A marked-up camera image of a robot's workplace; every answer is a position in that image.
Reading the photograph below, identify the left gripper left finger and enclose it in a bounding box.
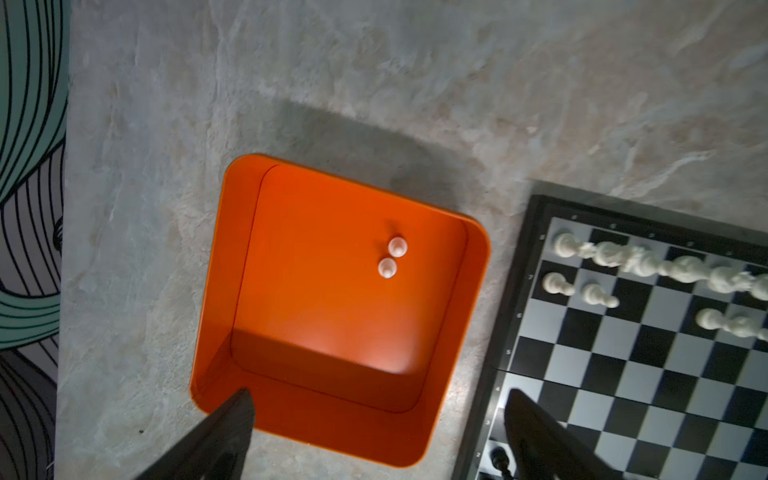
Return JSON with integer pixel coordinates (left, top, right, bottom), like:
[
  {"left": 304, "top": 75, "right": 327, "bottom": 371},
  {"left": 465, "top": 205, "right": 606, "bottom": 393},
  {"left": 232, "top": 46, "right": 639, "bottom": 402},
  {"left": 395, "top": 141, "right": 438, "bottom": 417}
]
[{"left": 138, "top": 388, "right": 255, "bottom": 479}]

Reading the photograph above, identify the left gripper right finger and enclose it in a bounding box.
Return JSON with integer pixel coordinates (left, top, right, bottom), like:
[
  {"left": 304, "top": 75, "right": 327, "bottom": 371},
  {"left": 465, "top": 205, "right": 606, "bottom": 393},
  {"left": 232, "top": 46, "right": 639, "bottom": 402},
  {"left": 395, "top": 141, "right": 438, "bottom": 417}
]
[{"left": 504, "top": 389, "right": 618, "bottom": 480}]

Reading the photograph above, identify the black white chessboard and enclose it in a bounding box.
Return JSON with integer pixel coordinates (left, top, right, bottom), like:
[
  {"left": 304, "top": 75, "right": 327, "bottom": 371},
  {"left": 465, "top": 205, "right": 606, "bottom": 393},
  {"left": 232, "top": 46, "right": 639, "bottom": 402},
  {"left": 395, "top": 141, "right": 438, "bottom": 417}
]
[{"left": 453, "top": 182, "right": 767, "bottom": 479}]

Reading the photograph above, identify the orange plastic bin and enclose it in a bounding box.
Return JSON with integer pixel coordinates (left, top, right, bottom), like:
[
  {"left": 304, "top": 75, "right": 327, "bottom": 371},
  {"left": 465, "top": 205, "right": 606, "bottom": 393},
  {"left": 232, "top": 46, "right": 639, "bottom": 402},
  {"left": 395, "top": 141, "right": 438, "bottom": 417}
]
[{"left": 190, "top": 154, "right": 491, "bottom": 468}]

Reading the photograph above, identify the white back row piece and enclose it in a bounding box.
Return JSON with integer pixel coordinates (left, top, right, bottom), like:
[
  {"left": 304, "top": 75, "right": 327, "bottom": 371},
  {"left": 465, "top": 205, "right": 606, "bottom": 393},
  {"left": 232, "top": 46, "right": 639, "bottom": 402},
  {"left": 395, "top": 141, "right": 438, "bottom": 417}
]
[{"left": 553, "top": 232, "right": 596, "bottom": 259}]

